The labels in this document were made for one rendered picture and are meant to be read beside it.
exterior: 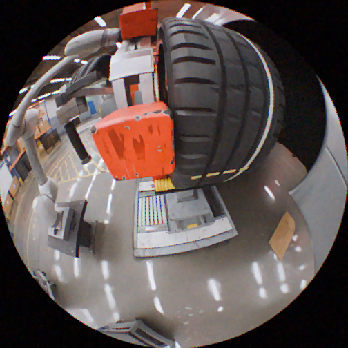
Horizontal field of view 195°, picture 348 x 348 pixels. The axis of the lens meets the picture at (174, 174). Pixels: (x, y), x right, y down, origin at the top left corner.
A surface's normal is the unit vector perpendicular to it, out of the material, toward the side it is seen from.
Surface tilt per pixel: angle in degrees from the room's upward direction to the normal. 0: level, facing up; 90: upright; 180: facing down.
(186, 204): 0
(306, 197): 90
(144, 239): 0
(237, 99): 82
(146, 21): 125
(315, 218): 90
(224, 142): 92
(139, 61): 90
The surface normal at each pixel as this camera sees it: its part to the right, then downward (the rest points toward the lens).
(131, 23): 0.15, 0.97
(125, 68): 0.16, 0.69
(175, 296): -0.04, -0.70
